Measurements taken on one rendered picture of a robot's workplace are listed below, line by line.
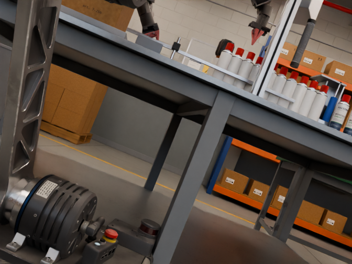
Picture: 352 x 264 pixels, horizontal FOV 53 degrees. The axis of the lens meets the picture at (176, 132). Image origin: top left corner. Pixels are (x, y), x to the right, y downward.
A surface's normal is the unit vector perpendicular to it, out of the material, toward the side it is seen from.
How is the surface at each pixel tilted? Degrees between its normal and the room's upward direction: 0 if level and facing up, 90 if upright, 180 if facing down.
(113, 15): 90
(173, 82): 90
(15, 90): 115
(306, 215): 90
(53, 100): 90
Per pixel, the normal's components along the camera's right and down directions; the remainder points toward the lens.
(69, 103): 0.02, 0.00
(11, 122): -0.22, 0.36
